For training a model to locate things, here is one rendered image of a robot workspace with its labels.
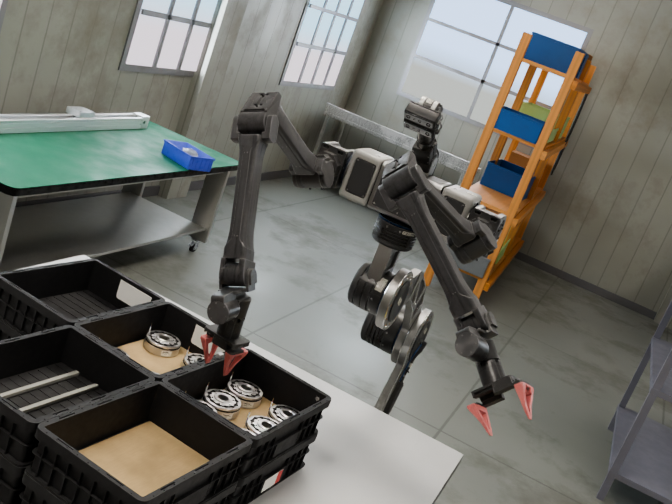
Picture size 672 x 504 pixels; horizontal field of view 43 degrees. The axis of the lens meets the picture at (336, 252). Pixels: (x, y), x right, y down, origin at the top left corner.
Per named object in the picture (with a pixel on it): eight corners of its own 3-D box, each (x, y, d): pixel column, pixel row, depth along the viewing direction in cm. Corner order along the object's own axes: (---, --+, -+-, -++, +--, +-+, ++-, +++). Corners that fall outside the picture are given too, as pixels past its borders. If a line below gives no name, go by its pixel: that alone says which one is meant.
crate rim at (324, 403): (244, 354, 245) (247, 347, 244) (331, 405, 233) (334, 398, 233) (155, 387, 209) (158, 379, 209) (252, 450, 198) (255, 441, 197)
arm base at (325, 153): (335, 188, 260) (349, 151, 256) (325, 190, 252) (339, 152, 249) (311, 177, 262) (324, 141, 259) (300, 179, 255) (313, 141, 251)
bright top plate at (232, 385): (241, 377, 242) (242, 376, 241) (269, 395, 237) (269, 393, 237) (219, 385, 233) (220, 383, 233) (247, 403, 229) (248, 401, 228)
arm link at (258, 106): (279, 79, 212) (243, 81, 216) (267, 126, 207) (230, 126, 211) (336, 169, 251) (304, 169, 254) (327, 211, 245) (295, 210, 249)
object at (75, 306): (85, 292, 269) (95, 259, 266) (156, 335, 258) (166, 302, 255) (-18, 312, 234) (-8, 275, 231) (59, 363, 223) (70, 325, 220)
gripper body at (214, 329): (232, 352, 205) (241, 324, 203) (202, 332, 210) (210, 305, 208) (249, 348, 211) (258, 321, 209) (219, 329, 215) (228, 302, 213)
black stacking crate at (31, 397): (59, 364, 223) (70, 326, 220) (143, 420, 212) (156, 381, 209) (-74, 403, 187) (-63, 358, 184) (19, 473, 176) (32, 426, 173)
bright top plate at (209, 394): (217, 386, 231) (218, 385, 231) (247, 404, 228) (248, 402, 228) (196, 396, 222) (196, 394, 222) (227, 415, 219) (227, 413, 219)
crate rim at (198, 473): (155, 387, 209) (158, 379, 208) (252, 450, 198) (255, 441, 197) (30, 434, 174) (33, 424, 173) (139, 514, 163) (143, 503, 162)
